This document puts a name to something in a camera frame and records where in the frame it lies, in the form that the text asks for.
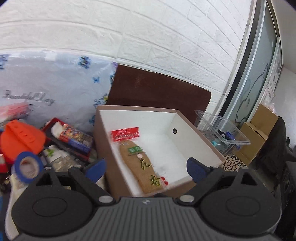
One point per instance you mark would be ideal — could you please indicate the brown insole in packet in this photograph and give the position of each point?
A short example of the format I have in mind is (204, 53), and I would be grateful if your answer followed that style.
(136, 159)

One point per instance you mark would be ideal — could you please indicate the dark brown wooden board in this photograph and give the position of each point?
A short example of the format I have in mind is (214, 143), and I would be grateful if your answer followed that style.
(136, 87)

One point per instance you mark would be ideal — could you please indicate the cardboard boxes by window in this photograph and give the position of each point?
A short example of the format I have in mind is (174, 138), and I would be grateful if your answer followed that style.
(257, 131)

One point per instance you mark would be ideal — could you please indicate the blue masking tape roll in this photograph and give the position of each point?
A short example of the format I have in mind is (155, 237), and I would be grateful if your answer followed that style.
(27, 167)

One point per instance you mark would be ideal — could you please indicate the tan cardboard box white inside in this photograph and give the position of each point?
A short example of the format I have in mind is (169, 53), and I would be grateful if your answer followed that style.
(146, 150)

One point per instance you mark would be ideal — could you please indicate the floral white plastic bag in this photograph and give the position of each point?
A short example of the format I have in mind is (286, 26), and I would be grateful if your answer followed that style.
(57, 85)

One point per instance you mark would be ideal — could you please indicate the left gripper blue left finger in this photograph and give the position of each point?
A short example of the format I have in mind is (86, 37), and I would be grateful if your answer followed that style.
(95, 170)

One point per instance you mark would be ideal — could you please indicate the letter pattern table cloth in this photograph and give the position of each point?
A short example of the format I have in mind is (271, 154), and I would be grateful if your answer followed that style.
(233, 164)

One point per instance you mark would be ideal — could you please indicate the red tray with card pack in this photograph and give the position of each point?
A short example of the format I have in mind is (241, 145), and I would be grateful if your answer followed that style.
(68, 138)

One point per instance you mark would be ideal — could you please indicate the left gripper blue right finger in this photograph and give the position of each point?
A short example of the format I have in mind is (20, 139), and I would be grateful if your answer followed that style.
(196, 170)

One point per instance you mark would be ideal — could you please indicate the clear plastic container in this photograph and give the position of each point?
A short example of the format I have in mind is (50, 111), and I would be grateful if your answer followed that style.
(221, 132)

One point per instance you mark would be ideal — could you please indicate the orange plastic tool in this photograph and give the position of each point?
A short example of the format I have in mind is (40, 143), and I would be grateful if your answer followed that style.
(19, 137)

